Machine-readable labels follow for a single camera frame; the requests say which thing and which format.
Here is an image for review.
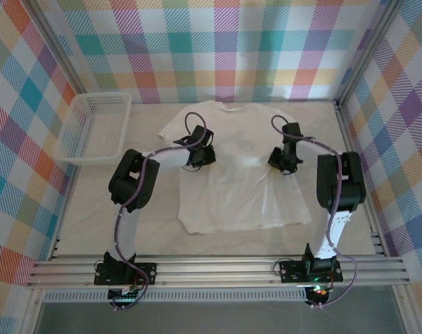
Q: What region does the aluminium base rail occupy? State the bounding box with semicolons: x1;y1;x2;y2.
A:
24;255;412;288

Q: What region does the slotted grey cable duct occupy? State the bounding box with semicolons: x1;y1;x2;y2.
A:
43;290;308;303

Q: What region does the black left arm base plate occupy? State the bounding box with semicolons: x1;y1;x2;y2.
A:
94;260;158;287

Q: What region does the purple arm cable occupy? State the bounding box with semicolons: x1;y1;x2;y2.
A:
270;115;358;309
111;112;215;312

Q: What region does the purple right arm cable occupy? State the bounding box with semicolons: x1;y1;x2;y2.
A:
270;115;358;309

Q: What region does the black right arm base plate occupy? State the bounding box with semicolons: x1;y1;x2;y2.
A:
279;259;343;283

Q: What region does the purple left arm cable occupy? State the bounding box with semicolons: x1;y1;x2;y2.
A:
111;112;215;312

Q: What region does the aluminium side rail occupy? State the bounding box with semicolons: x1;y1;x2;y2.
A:
49;163;78;261
334;100;393;258

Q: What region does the white t-shirt with black print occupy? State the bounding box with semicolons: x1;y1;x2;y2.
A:
157;100;313;236

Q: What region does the white perforated plastic basket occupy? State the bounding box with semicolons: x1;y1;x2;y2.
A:
54;92;134;165

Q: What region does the aluminium frame post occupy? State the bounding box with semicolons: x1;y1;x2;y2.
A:
28;0;93;105
334;0;407;109

